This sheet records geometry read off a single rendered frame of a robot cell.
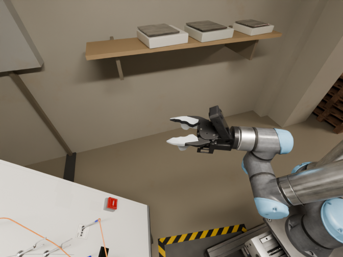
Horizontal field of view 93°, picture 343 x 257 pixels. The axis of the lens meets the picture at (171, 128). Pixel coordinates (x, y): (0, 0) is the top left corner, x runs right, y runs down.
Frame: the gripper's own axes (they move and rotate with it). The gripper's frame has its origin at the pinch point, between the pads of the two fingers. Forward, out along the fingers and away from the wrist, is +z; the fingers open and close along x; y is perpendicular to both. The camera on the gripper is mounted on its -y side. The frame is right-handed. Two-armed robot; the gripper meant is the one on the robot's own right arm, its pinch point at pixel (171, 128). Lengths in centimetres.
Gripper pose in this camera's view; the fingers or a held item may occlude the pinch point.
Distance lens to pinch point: 50.5
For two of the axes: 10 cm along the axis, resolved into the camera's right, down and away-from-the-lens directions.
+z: -9.9, -0.8, 0.9
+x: 1.2, -7.8, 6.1
